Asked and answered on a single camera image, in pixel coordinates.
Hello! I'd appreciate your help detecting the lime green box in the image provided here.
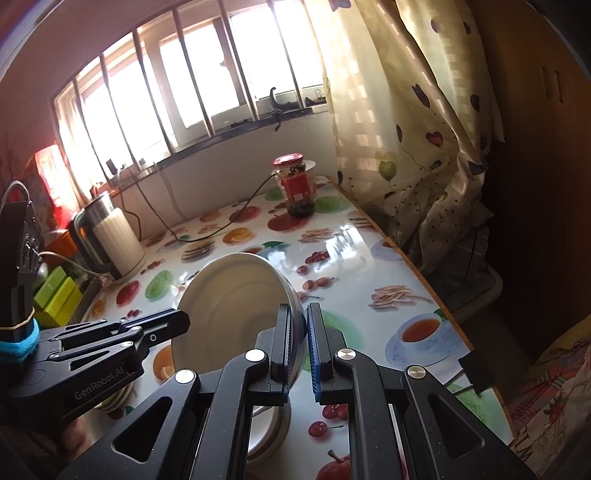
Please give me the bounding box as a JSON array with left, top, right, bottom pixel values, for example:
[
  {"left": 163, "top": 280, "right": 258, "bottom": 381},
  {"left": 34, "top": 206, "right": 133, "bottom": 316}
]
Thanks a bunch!
[{"left": 37, "top": 276, "right": 84, "bottom": 329}]

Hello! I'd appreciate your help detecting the black binder clip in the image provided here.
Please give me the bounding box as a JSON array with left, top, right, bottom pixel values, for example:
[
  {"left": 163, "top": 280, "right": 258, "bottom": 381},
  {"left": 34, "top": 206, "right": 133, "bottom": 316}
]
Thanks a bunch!
[{"left": 445, "top": 351, "right": 497, "bottom": 398}]

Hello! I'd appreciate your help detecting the orange box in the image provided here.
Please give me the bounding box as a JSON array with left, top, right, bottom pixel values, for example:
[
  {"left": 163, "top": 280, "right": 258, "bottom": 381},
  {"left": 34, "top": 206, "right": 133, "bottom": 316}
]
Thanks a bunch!
[{"left": 44, "top": 229, "right": 79, "bottom": 259}]

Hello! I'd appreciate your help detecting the black hook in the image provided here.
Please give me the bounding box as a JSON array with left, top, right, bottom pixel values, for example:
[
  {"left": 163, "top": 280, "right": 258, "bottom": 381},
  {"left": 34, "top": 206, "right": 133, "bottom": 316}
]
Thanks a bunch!
[{"left": 268, "top": 85, "right": 286, "bottom": 132}]

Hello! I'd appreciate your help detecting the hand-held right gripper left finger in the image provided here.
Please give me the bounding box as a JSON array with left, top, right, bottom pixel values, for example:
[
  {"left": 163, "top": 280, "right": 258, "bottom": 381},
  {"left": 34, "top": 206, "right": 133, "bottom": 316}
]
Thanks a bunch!
[{"left": 55, "top": 304, "right": 294, "bottom": 480}]

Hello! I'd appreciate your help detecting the beige plate with brown rim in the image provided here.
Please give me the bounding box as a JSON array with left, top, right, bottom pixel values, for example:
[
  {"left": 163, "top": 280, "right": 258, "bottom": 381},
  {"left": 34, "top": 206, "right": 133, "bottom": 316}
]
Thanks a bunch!
[{"left": 98, "top": 382, "right": 138, "bottom": 415}]

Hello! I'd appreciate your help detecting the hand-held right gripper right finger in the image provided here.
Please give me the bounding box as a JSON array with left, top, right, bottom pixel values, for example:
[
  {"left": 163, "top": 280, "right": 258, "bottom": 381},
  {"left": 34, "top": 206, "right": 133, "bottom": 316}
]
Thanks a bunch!
[{"left": 306, "top": 303, "right": 536, "bottom": 480}]

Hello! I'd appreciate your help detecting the person's left hand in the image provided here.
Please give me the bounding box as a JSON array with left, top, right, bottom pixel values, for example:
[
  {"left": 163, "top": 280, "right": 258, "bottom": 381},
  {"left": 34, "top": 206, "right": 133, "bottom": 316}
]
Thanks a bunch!
[{"left": 58, "top": 415, "right": 100, "bottom": 457}]

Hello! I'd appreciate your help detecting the wooden cabinet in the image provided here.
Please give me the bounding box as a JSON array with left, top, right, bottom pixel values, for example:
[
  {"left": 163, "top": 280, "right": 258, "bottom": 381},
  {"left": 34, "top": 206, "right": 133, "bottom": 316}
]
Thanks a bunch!
[{"left": 466, "top": 0, "right": 591, "bottom": 361}]

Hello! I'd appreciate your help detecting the white storage box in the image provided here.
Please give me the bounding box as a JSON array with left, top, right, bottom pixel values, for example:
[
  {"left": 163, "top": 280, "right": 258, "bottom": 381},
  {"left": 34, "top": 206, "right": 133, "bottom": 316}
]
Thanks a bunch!
[{"left": 442, "top": 230, "right": 504, "bottom": 320}]

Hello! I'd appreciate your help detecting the red box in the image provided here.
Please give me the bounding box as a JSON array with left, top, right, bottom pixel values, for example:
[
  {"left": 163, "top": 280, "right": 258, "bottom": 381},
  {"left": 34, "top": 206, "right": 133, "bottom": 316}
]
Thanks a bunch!
[{"left": 34, "top": 145, "right": 75, "bottom": 232}]

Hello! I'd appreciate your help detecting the dark green box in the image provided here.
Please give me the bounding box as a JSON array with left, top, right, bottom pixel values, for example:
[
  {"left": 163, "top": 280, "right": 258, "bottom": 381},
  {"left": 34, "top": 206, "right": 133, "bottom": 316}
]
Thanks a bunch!
[{"left": 32, "top": 267, "right": 65, "bottom": 311}]

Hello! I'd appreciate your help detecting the striped box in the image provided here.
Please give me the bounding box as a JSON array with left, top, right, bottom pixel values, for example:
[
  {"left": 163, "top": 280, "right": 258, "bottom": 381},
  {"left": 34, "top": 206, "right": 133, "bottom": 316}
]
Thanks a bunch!
[{"left": 69, "top": 274, "right": 105, "bottom": 326}]

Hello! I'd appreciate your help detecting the grey cable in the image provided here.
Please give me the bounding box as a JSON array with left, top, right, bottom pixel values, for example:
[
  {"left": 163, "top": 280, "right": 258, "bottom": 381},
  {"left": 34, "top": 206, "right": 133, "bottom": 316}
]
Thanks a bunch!
[{"left": 41, "top": 250, "right": 114, "bottom": 280}]

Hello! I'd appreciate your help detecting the black cable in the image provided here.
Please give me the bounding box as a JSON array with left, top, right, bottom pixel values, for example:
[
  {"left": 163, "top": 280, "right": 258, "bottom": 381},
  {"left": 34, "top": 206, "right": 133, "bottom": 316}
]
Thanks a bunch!
[{"left": 117, "top": 173, "right": 278, "bottom": 244}]

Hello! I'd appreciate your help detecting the cream electric kettle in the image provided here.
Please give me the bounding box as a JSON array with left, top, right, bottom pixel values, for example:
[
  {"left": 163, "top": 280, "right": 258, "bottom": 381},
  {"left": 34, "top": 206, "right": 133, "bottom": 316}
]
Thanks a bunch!
[{"left": 69, "top": 193, "right": 148, "bottom": 282}]

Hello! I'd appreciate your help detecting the glass jar with red label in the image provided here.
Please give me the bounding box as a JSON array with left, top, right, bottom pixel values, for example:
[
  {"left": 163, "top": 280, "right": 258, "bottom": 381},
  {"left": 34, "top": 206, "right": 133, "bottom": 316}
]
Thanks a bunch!
[{"left": 271, "top": 154, "right": 317, "bottom": 219}]

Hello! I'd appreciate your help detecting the white cable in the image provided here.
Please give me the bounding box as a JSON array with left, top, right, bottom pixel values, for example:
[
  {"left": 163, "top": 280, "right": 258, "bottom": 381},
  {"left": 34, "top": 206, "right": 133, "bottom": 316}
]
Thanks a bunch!
[{"left": 154, "top": 161, "right": 188, "bottom": 222}]

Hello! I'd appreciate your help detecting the white bowl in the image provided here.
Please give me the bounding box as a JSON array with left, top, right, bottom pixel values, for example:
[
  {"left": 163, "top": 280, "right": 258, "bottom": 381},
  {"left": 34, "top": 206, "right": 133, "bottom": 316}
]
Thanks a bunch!
[
  {"left": 177, "top": 253, "right": 306, "bottom": 403},
  {"left": 246, "top": 405, "right": 295, "bottom": 465}
]

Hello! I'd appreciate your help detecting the printed blanket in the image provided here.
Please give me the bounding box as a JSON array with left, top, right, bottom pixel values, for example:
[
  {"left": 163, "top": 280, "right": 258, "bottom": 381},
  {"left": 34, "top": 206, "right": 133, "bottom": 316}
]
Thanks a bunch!
[{"left": 505, "top": 314, "right": 591, "bottom": 479}]

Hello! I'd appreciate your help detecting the window with metal bars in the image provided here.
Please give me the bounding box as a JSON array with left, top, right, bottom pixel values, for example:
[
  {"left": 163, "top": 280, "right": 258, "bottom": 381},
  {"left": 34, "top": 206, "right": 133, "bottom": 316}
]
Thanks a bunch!
[{"left": 53, "top": 0, "right": 328, "bottom": 172}]

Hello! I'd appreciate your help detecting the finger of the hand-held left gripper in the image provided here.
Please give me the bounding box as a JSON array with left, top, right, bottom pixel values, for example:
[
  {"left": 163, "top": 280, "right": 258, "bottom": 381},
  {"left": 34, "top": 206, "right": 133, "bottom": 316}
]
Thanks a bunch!
[
  {"left": 60, "top": 308, "right": 191, "bottom": 343},
  {"left": 47, "top": 326, "right": 170, "bottom": 366}
]

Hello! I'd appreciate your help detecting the white plastic cup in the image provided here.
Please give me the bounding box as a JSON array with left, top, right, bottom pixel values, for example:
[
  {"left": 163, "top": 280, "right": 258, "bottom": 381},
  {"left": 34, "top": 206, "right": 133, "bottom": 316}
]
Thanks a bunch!
[{"left": 302, "top": 159, "right": 331, "bottom": 184}]

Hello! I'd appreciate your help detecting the heart-patterned curtain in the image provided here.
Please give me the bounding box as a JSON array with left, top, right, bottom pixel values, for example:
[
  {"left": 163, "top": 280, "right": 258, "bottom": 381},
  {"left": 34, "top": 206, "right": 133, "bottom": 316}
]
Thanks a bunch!
[{"left": 305, "top": 0, "right": 504, "bottom": 278}]

